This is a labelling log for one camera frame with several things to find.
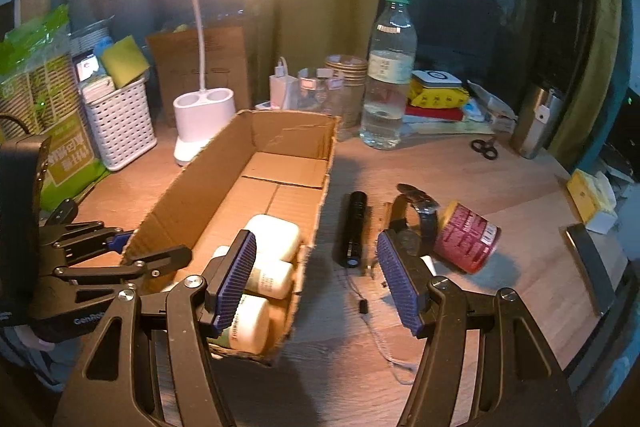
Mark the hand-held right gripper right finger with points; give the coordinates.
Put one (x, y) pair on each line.
(397, 287)

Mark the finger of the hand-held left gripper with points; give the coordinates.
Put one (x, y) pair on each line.
(160, 259)
(122, 241)

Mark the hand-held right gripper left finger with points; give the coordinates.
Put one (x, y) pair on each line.
(239, 274)

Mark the red label can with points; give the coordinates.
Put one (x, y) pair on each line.
(465, 234)

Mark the cardboard box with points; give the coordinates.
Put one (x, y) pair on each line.
(280, 177)

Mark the green pack of paper cups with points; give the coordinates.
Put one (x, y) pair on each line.
(45, 107)

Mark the white plastic basket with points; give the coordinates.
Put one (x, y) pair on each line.
(120, 132)

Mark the white printed pack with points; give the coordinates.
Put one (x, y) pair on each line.
(97, 89)

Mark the white desk lamp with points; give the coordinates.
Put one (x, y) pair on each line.
(202, 107)

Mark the black scissors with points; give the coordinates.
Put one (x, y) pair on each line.
(485, 147)

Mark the white power strip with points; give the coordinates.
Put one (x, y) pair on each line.
(262, 107)

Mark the yellow-green packet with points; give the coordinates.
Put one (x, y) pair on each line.
(122, 62)

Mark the red book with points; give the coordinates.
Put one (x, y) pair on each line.
(435, 113)

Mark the yellow flat pack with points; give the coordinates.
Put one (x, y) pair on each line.
(437, 98)

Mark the clear plastic container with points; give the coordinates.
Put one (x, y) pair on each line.
(312, 94)

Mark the brown cardboard carton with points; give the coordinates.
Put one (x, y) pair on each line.
(220, 67)

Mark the white flat device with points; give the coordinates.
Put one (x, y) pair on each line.
(435, 79)

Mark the yellow tissue box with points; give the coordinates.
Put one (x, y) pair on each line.
(590, 197)

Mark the clear water bottle green cap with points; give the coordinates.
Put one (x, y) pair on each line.
(390, 72)

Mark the steel tumbler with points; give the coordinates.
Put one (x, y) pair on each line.
(537, 122)

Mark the white wall charger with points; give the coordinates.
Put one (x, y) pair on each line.
(281, 89)

